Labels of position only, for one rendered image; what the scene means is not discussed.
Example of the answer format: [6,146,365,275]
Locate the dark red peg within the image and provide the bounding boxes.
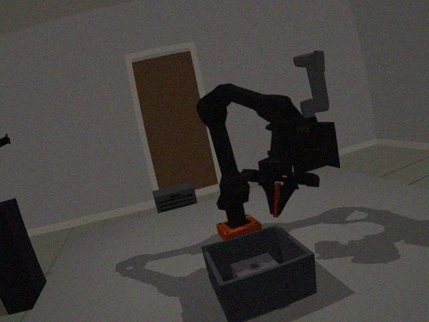
[273,182,281,217]

